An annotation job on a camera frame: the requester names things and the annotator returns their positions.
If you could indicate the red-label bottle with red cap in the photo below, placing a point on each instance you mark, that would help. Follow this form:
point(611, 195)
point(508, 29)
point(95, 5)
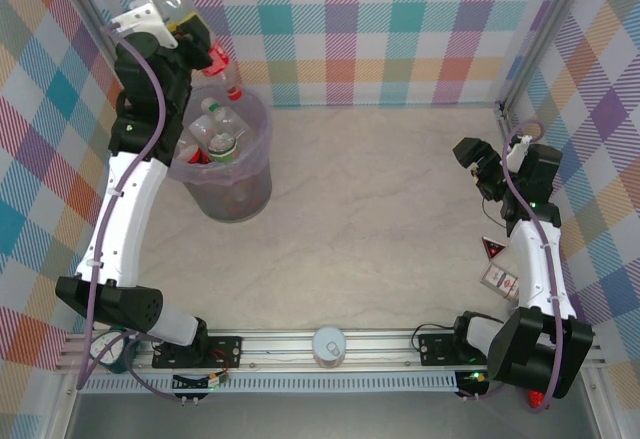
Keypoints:
point(218, 60)

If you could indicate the clear plastic bottle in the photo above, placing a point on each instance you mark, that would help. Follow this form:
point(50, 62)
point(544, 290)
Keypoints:
point(202, 128)

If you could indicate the purple trash bin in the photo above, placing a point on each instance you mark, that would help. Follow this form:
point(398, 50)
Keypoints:
point(235, 204)

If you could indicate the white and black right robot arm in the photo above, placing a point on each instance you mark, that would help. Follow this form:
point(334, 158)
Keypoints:
point(535, 269)

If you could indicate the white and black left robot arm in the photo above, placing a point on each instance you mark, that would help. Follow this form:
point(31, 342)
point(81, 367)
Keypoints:
point(125, 209)

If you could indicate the red triangle card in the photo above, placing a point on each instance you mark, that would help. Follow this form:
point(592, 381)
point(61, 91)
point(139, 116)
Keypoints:
point(492, 250)

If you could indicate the playing card box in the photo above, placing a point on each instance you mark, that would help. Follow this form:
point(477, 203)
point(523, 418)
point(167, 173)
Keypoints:
point(500, 280)

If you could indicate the small black controller board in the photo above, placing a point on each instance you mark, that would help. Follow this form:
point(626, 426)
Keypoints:
point(190, 383)
point(472, 381)

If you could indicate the red glitter tube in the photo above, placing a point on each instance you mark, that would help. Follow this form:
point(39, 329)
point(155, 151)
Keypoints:
point(537, 399)

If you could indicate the silver tin can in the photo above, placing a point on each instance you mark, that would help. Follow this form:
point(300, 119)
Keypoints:
point(329, 346)

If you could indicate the green alarm clock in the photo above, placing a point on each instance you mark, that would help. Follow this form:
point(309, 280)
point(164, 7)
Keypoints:
point(112, 355)

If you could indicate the aluminium side rail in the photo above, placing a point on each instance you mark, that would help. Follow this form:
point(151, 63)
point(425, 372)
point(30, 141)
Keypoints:
point(507, 124)

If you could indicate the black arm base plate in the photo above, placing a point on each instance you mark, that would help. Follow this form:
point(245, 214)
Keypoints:
point(225, 351)
point(435, 349)

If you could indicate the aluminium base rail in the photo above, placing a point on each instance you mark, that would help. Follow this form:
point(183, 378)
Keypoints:
point(280, 354)

